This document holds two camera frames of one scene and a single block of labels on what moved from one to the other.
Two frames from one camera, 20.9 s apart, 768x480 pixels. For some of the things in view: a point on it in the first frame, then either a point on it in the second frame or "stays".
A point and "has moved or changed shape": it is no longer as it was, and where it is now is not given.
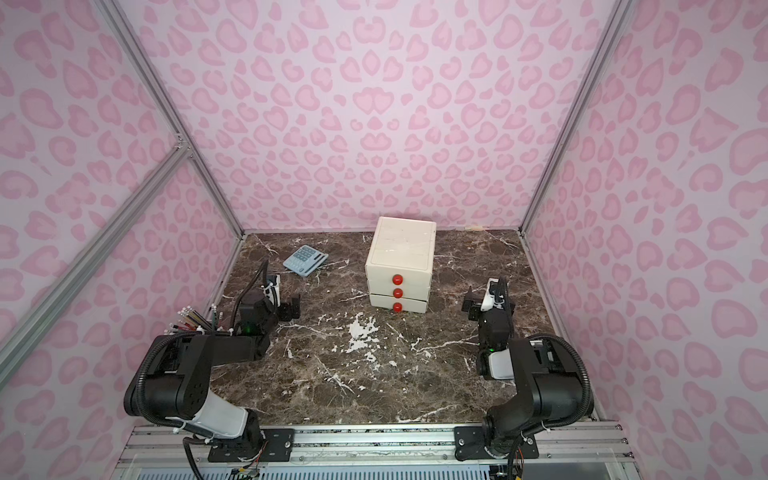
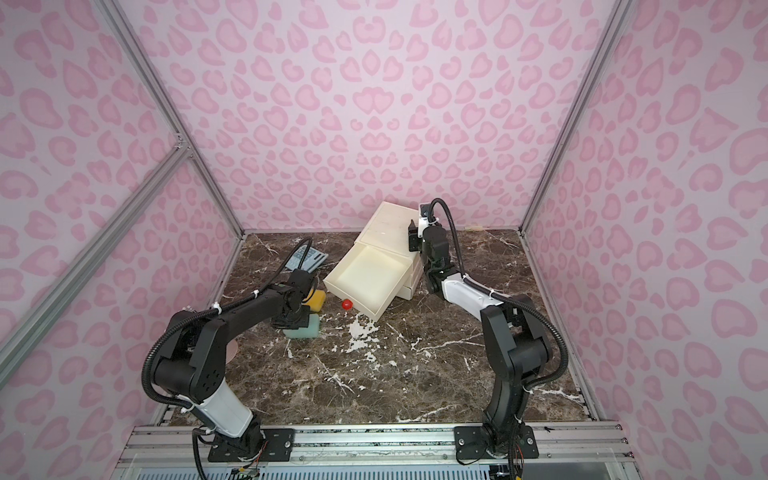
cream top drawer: (398, 278) has moved or changed shape
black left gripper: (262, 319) → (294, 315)
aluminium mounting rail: (596, 445) stays
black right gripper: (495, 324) → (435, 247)
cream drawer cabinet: (399, 264) has moved or changed shape
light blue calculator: (305, 260) stays
